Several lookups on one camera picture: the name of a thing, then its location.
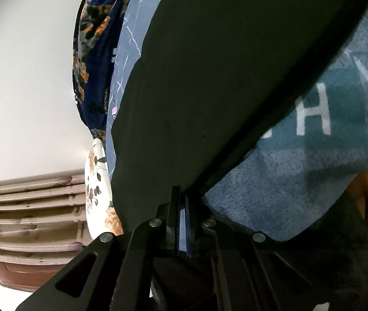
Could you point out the navy floral blanket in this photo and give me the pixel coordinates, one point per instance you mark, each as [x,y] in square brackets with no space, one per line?
[94,48]

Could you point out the white crumpled cloth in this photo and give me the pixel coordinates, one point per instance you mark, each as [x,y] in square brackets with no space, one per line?
[98,188]

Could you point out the blue lettered towel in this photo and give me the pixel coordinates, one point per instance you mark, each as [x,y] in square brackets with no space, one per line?
[303,175]

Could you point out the grey bed sheet white lines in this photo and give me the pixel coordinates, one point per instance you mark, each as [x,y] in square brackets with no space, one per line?
[130,39]

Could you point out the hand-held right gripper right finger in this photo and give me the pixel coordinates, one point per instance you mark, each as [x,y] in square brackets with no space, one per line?
[188,230]

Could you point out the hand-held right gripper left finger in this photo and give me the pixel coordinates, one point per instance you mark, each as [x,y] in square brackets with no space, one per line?
[174,220]

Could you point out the black pants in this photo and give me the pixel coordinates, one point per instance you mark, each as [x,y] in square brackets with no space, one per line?
[222,81]

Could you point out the brown wooden door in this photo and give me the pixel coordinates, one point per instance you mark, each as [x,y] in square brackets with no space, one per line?
[25,273]

